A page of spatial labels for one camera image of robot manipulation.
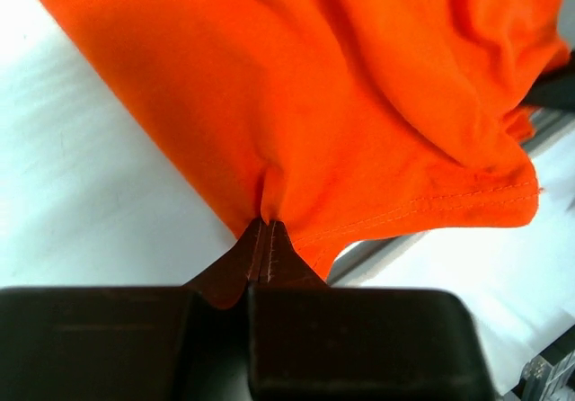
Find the aluminium table rail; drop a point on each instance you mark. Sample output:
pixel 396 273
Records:
pixel 361 255

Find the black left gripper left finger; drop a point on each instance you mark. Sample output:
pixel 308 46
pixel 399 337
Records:
pixel 133 343

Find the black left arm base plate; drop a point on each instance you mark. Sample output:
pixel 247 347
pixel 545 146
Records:
pixel 550 375

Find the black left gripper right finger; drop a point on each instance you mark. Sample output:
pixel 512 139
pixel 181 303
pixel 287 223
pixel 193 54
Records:
pixel 311 341

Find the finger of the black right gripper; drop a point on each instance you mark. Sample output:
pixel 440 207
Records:
pixel 554 90

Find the orange t shirt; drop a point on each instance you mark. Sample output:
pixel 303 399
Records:
pixel 336 117

